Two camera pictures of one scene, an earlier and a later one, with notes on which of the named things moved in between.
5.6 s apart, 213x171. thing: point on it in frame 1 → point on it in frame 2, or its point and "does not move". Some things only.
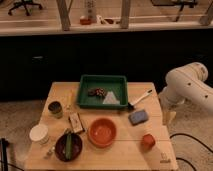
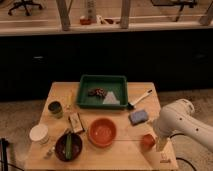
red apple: x=148 y=142 does not move
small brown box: x=76 y=122 does not move
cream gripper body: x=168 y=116 → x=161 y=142
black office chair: x=25 y=3 does not move
